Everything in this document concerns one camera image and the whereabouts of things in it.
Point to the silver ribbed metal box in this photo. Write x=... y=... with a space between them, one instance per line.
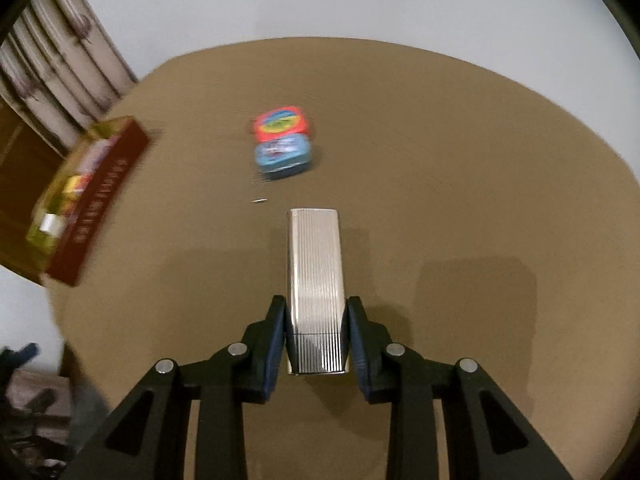
x=315 y=285

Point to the beige floral curtain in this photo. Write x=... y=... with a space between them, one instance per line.
x=65 y=60

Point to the red tin with green label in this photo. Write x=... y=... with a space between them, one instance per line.
x=280 y=122

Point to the yellow block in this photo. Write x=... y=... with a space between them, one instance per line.
x=76 y=185

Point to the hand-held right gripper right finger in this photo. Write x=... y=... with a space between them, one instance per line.
x=357 y=360

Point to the white zigzag patterned block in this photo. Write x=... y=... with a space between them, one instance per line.
x=51 y=224

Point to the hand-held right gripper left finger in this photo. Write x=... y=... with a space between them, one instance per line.
x=274 y=360

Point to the small blue tin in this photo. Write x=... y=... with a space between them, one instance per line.
x=282 y=157

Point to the gold and maroon tin box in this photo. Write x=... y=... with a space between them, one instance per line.
x=105 y=200

